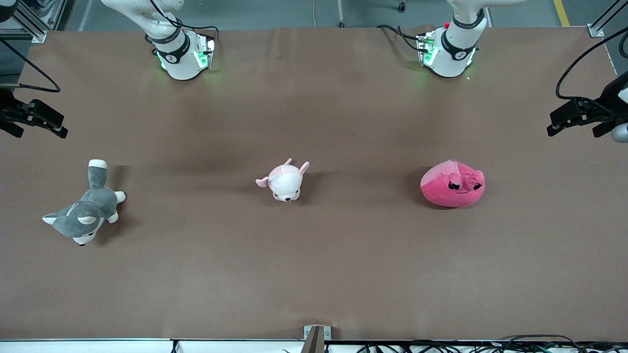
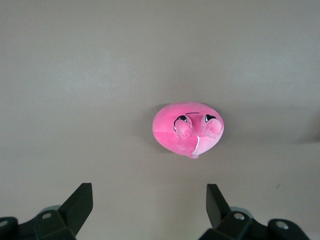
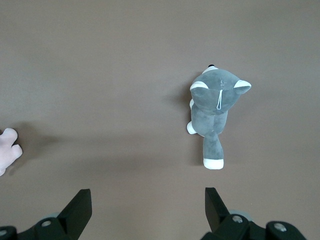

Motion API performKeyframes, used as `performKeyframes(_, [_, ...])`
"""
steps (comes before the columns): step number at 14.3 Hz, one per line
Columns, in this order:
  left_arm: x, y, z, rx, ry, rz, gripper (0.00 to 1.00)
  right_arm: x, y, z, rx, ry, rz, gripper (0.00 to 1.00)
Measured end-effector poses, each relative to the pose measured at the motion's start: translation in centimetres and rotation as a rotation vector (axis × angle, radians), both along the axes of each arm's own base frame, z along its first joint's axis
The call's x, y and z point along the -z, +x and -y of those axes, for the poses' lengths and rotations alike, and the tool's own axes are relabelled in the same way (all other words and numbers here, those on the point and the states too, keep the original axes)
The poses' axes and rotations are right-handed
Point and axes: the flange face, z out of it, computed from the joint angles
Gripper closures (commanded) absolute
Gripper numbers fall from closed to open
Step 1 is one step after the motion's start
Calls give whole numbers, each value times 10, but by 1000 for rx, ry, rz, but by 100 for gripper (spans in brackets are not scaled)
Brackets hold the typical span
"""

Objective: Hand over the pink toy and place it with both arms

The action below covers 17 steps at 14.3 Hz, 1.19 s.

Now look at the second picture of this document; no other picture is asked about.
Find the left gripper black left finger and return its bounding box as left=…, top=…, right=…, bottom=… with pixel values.
left=0, top=182, right=94, bottom=240

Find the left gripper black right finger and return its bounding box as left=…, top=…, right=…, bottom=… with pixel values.
left=199, top=183, right=312, bottom=240

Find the pink round plush toy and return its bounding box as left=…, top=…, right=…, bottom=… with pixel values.
left=152, top=101, right=225, bottom=160

